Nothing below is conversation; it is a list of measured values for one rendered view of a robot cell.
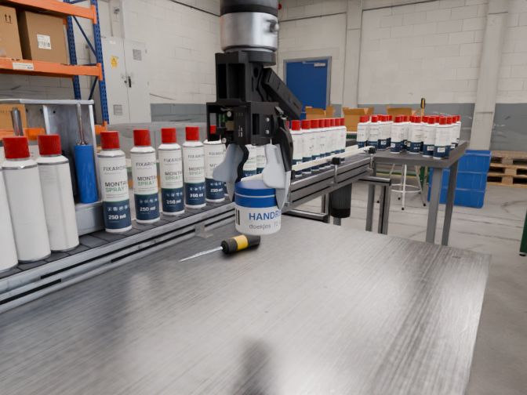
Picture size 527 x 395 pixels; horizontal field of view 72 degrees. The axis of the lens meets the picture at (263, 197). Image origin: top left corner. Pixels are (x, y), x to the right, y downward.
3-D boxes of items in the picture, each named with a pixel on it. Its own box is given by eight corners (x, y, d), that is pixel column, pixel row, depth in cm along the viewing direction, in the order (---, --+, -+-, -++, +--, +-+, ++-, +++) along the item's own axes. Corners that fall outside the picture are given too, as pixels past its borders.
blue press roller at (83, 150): (94, 218, 78) (85, 140, 74) (103, 220, 76) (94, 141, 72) (79, 221, 76) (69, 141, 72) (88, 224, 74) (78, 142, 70)
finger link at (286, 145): (267, 177, 52) (249, 118, 52) (273, 175, 54) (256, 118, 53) (295, 169, 50) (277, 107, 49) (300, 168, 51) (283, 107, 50)
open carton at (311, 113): (300, 130, 584) (300, 106, 575) (314, 128, 621) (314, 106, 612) (323, 131, 561) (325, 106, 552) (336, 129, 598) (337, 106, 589)
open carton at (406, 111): (382, 132, 519) (383, 106, 510) (388, 131, 560) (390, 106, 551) (417, 134, 497) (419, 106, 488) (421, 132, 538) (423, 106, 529)
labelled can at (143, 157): (150, 217, 86) (143, 128, 81) (165, 220, 83) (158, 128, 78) (131, 222, 82) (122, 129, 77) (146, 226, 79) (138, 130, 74)
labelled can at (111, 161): (121, 225, 80) (113, 129, 75) (137, 230, 77) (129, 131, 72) (99, 231, 76) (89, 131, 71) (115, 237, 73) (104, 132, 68)
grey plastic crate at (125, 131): (168, 148, 302) (166, 121, 297) (207, 151, 284) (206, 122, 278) (107, 157, 251) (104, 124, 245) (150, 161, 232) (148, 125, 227)
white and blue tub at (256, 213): (251, 219, 61) (251, 177, 59) (288, 226, 57) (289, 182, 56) (226, 230, 55) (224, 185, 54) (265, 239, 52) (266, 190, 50)
